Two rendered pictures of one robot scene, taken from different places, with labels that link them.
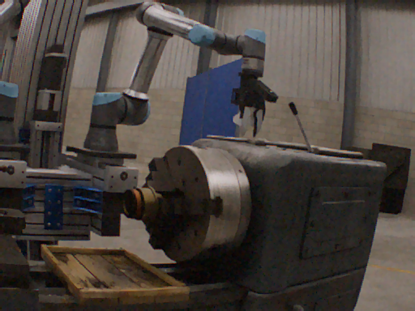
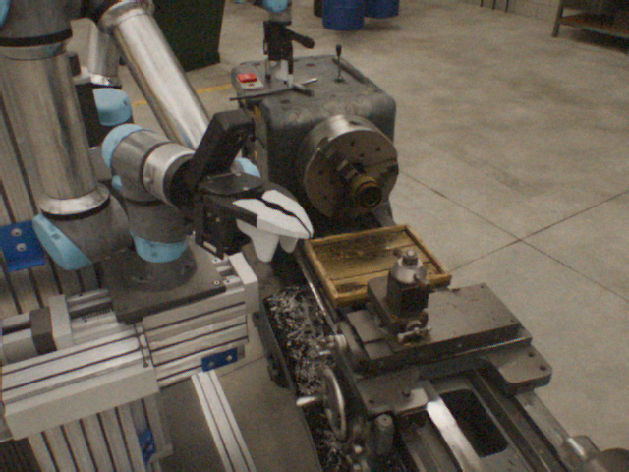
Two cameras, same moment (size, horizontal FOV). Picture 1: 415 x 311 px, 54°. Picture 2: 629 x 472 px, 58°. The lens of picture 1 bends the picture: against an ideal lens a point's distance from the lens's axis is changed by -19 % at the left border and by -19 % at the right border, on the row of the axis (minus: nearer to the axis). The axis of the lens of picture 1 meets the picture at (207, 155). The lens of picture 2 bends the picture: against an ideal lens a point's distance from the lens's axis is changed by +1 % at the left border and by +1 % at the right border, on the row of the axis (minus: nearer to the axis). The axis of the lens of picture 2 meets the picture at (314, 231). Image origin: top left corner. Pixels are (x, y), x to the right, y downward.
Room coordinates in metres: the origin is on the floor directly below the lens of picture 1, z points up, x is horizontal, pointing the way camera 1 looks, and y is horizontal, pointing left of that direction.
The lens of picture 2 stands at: (0.89, 1.61, 1.90)
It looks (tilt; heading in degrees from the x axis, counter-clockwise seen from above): 33 degrees down; 288
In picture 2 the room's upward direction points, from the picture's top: straight up
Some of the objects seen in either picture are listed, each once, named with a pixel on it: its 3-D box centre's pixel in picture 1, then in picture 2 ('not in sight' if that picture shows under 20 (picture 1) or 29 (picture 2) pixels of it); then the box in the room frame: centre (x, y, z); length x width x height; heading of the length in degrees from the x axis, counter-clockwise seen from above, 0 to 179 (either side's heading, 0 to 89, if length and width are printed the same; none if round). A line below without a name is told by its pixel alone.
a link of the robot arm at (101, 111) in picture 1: (106, 108); (109, 118); (1.86, 0.42, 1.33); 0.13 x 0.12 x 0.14; 139
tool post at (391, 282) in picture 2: not in sight; (407, 288); (1.01, 0.56, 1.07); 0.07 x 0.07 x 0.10; 36
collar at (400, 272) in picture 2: not in sight; (409, 267); (1.01, 0.57, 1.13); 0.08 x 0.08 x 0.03
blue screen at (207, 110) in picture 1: (202, 135); not in sight; (8.25, 0.13, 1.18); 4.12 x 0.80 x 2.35; 13
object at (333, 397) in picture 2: not in sight; (348, 410); (1.11, 0.68, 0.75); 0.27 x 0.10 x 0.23; 126
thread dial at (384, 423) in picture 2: not in sight; (382, 433); (1.00, 0.79, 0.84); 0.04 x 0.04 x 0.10; 36
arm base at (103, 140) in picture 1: (101, 137); not in sight; (1.85, 0.42, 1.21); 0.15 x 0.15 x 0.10
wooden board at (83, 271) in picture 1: (106, 272); (374, 262); (1.15, 0.23, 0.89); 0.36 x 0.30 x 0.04; 36
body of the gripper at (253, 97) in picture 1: (249, 89); (278, 39); (1.58, -0.11, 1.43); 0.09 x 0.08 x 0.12; 36
